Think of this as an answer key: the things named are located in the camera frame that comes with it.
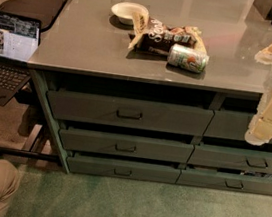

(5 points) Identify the green soda can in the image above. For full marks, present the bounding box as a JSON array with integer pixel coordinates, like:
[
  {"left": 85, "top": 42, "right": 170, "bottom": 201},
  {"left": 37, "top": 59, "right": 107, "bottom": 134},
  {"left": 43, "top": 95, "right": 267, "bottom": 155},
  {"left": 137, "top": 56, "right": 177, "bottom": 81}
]
[{"left": 167, "top": 44, "right": 209, "bottom": 73}]

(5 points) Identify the brown snack bag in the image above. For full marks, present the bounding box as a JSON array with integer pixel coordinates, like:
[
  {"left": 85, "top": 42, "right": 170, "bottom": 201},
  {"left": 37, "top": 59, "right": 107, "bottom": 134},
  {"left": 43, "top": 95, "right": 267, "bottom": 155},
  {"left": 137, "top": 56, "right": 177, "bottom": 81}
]
[{"left": 128, "top": 12, "right": 206, "bottom": 56}]

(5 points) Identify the black laptop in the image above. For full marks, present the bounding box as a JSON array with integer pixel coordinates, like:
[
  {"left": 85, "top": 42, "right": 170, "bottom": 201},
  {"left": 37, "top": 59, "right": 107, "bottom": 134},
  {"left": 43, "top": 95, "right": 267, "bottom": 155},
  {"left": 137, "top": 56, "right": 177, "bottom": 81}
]
[{"left": 0, "top": 11, "right": 42, "bottom": 106}]

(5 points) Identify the black chair base bar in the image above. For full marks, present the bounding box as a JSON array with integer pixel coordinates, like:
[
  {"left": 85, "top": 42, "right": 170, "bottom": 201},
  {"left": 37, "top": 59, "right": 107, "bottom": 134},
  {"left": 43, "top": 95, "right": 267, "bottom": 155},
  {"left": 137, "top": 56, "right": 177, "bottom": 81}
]
[{"left": 0, "top": 147, "right": 60, "bottom": 163}]

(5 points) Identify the glass jar with snacks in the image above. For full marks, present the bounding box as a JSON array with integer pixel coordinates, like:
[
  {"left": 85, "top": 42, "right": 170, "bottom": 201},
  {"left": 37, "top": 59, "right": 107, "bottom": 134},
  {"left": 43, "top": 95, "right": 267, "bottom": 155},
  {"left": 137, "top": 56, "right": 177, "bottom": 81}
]
[{"left": 254, "top": 44, "right": 272, "bottom": 65}]

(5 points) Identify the green drawer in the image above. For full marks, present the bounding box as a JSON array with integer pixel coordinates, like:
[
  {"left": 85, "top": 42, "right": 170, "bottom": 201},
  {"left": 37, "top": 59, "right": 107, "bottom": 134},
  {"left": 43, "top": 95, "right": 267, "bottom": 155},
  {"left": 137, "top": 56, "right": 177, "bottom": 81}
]
[
  {"left": 204, "top": 110, "right": 272, "bottom": 144},
  {"left": 59, "top": 129, "right": 194, "bottom": 163},
  {"left": 67, "top": 155, "right": 181, "bottom": 184},
  {"left": 47, "top": 90, "right": 213, "bottom": 136},
  {"left": 188, "top": 144, "right": 272, "bottom": 174},
  {"left": 177, "top": 168, "right": 272, "bottom": 195}
]

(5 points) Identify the white bowl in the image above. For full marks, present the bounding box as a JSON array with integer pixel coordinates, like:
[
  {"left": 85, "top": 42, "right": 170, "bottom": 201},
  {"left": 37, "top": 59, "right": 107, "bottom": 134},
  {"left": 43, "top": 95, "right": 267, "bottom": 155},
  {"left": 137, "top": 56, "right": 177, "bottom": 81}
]
[{"left": 111, "top": 2, "right": 148, "bottom": 26}]

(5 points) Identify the green drawer cabinet frame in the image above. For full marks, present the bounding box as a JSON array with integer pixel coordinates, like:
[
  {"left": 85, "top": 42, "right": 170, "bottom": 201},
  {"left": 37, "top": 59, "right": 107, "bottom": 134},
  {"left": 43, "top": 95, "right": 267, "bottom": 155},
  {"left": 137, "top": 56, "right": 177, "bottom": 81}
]
[{"left": 16, "top": 64, "right": 272, "bottom": 203}]

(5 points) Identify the dark chair seat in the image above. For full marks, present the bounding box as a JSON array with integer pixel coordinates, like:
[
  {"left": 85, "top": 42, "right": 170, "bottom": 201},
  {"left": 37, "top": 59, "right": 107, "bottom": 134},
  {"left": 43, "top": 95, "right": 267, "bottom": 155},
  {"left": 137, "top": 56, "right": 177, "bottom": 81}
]
[{"left": 0, "top": 0, "right": 67, "bottom": 32}]

